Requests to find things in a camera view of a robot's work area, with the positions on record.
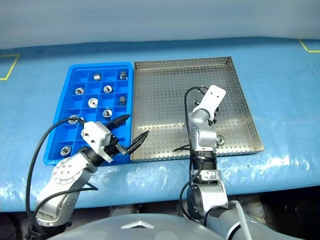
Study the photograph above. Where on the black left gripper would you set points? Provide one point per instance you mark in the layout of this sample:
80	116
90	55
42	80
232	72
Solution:
113	147

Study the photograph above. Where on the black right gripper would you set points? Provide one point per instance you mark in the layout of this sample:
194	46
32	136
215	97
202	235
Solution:
215	116

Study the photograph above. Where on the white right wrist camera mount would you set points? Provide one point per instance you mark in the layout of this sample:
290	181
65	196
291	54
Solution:
212	100

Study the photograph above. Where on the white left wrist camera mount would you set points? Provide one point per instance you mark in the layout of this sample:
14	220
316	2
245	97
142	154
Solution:
93	135

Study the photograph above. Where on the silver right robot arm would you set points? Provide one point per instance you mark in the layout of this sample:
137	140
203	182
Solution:
203	138

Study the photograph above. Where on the white tube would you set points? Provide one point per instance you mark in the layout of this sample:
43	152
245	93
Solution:
242	212

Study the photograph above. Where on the blue compartment tray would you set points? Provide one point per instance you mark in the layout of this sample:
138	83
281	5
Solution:
81	75

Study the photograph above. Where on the perforated metal tray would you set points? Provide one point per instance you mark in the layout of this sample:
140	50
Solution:
162	100

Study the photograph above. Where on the metal nut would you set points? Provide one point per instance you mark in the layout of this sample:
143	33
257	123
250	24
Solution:
92	102
65	151
107	113
79	91
73	120
123	75
107	88
220	140
97	76
122	100

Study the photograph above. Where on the grey robot torso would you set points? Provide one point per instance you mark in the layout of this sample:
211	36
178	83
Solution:
100	230

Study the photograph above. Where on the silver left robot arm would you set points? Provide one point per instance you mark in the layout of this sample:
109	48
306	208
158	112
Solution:
65	175

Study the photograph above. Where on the blue plastic table cover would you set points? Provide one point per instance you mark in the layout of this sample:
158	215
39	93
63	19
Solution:
275	100

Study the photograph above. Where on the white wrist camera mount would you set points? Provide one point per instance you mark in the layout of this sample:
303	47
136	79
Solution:
93	135
212	100

